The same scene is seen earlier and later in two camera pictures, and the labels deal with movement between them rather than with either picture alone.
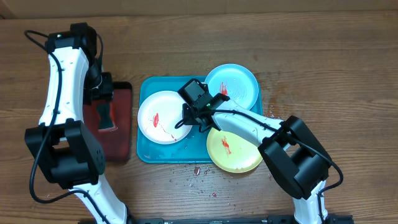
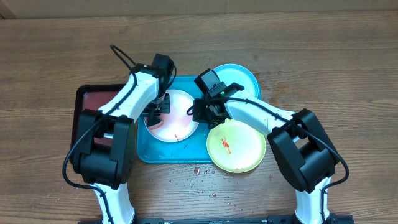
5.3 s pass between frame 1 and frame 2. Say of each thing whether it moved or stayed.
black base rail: stayed
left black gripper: moved
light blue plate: stayed
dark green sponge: moved
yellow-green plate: stayed
